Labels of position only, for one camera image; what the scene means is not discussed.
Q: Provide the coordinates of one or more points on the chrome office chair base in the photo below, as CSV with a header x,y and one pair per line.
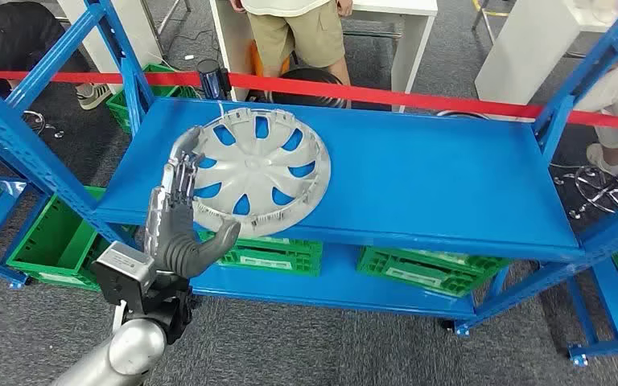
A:
x,y
44,125

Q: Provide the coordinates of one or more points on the black ribbed round base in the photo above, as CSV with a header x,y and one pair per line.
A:
x,y
303,80
463,114

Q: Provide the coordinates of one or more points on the black barrier post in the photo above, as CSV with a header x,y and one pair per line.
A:
x,y
210,80

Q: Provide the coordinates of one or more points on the orange bag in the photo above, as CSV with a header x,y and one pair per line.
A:
x,y
255,61

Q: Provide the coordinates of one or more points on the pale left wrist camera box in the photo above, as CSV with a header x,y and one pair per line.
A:
x,y
122,271

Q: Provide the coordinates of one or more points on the red barrier tape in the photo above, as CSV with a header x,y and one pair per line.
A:
x,y
394,98

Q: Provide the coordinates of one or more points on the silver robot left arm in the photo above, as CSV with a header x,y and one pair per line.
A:
x,y
133,351

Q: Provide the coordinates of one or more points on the silver plastic wheel cover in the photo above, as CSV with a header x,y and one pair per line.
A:
x,y
255,165

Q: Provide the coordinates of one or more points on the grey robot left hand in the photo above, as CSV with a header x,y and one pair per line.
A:
x,y
173,224

